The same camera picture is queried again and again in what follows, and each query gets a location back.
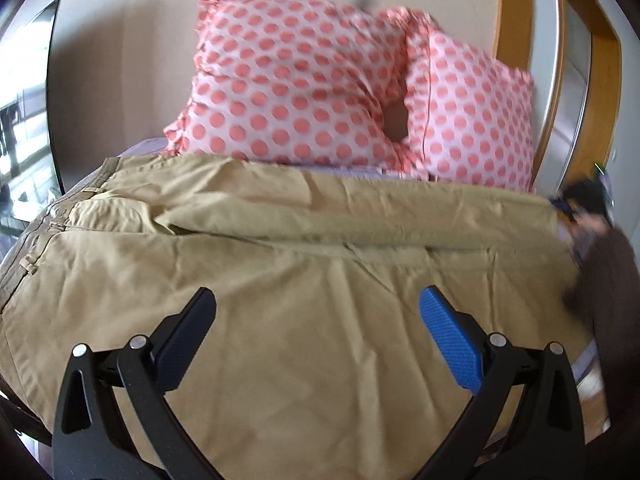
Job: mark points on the khaki pants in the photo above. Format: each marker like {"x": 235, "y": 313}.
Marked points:
{"x": 300, "y": 299}

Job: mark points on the dark framed window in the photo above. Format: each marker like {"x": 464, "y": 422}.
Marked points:
{"x": 29, "y": 172}

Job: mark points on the lavender bed sheet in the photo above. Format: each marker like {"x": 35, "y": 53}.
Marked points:
{"x": 350, "y": 172}

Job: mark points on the left polka dot pillow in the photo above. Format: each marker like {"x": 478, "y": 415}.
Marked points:
{"x": 299, "y": 82}

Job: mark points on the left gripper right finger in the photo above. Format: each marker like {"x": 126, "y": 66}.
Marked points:
{"x": 523, "y": 420}

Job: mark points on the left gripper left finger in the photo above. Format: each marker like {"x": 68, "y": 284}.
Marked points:
{"x": 90, "y": 437}

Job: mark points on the wooden framed glass door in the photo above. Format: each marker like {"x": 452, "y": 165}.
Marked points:
{"x": 573, "y": 52}

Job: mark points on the polka dot pillow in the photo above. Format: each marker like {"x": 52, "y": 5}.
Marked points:
{"x": 469, "y": 116}
{"x": 299, "y": 82}

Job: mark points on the right polka dot pillow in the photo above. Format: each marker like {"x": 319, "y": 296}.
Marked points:
{"x": 469, "y": 116}

